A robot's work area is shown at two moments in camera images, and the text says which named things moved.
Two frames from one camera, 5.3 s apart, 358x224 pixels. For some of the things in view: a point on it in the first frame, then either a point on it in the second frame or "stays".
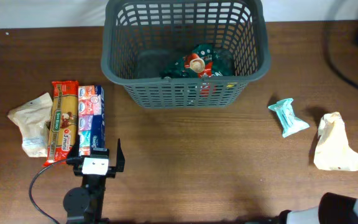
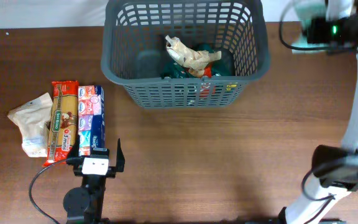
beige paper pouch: [333, 151] → [194, 60]
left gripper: [119, 165] stays
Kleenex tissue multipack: [91, 118] stays
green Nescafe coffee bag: [204, 61] stays
